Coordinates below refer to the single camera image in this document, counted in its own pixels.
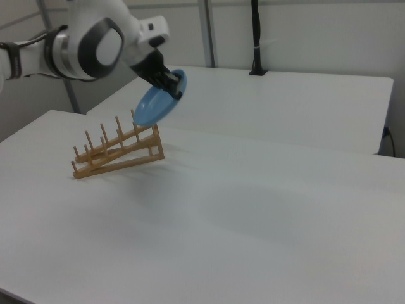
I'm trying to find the black camera pole with base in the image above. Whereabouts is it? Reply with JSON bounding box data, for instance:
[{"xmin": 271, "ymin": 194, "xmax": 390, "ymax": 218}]
[{"xmin": 249, "ymin": 0, "xmax": 269, "ymax": 77}]

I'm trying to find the wooden plate rack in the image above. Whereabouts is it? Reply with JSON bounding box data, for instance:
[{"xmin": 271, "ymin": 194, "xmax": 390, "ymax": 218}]
[{"xmin": 71, "ymin": 109, "xmax": 165, "ymax": 181}]

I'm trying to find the blue plate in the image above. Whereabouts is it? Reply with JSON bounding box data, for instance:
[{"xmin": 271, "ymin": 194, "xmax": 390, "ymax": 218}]
[{"xmin": 132, "ymin": 68, "xmax": 189, "ymax": 127}]

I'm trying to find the black cable along pole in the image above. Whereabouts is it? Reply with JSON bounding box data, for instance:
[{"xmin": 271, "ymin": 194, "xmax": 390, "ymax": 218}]
[{"xmin": 257, "ymin": 6, "xmax": 264, "ymax": 69}]

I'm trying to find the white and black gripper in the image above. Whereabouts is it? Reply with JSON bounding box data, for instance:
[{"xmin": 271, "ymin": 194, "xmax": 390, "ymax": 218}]
[{"xmin": 128, "ymin": 46, "xmax": 185, "ymax": 101}]

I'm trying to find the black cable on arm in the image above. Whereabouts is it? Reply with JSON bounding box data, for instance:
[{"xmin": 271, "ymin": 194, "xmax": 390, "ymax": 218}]
[{"xmin": 0, "ymin": 24, "xmax": 69, "ymax": 51}]

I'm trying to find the black cable beside table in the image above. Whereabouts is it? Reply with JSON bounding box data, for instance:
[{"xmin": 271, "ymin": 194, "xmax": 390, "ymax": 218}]
[{"xmin": 382, "ymin": 125, "xmax": 397, "ymax": 158}]

